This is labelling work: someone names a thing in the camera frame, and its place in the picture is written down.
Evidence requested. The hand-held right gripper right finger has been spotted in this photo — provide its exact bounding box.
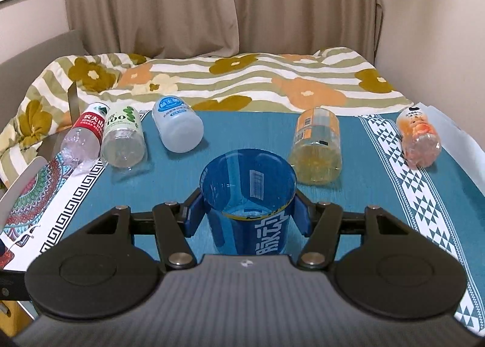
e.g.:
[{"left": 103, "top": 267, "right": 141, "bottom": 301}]
[{"left": 293, "top": 190, "right": 407, "bottom": 270}]

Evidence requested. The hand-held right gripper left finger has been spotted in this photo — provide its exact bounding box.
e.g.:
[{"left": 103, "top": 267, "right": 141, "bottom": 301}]
[{"left": 86, "top": 189, "right": 207, "bottom": 268}]

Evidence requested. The blue plastic bottle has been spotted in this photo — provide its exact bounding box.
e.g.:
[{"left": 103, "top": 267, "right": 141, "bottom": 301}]
[{"left": 199, "top": 148, "right": 298, "bottom": 256}]

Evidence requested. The teal patterned tablecloth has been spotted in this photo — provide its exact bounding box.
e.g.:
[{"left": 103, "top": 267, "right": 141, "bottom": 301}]
[{"left": 0, "top": 109, "right": 485, "bottom": 332}]

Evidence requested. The orange label yellow bottle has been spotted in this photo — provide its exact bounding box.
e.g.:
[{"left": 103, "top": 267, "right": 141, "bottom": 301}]
[{"left": 288, "top": 107, "right": 343, "bottom": 185}]

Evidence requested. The white opaque blue-cap bottle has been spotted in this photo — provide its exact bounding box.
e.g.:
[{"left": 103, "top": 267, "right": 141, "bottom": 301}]
[{"left": 152, "top": 95, "right": 204, "bottom": 154}]

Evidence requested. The green label clear bottle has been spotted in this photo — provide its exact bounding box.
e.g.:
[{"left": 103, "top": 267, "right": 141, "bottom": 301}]
[{"left": 100, "top": 102, "right": 148, "bottom": 169}]

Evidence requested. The red label clear bottle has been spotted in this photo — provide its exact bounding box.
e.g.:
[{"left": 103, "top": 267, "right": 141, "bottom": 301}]
[{"left": 61, "top": 102, "right": 110, "bottom": 173}]

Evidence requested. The floral striped blanket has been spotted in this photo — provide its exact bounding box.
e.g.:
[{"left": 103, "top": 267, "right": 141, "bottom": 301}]
[{"left": 0, "top": 46, "right": 414, "bottom": 189}]

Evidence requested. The orange pink label bottle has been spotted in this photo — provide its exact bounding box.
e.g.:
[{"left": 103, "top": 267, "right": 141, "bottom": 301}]
[{"left": 396, "top": 105, "right": 442, "bottom": 169}]

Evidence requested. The beige curtain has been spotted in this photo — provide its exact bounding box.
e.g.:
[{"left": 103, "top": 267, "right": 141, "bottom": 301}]
[{"left": 61, "top": 0, "right": 381, "bottom": 66}]

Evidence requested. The grey sofa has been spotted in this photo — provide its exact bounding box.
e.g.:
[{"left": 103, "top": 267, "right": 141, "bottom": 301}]
[{"left": 0, "top": 30, "right": 87, "bottom": 87}]

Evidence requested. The grey metal bracket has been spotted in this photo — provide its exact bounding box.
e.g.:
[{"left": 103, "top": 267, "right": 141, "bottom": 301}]
[{"left": 38, "top": 81, "right": 79, "bottom": 160}]

